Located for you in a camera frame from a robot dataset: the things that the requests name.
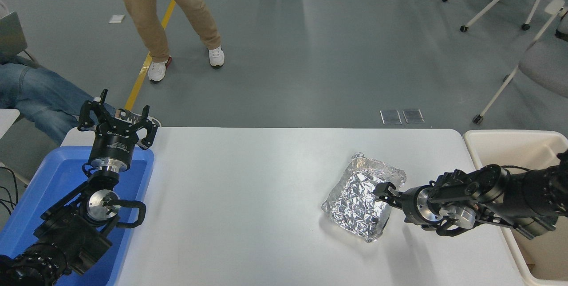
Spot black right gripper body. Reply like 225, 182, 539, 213
402, 187, 426, 225

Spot black cables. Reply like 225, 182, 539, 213
0, 166, 19, 216

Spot grey laptop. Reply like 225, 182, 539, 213
0, 11, 28, 63

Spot blue plastic tray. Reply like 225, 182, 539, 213
0, 145, 155, 286

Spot grey-seated wheeled chair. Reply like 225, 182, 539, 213
472, 0, 568, 125

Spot foil tray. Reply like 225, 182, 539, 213
321, 153, 406, 243

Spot small white side table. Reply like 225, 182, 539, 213
0, 109, 21, 140

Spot seated person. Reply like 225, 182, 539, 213
0, 0, 162, 145

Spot metal floor socket plate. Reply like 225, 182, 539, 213
402, 109, 425, 124
380, 110, 402, 125

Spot large pale bin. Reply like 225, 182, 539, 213
462, 130, 568, 286

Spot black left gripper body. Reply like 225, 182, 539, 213
90, 120, 143, 162

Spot standing person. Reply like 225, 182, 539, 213
102, 0, 225, 83

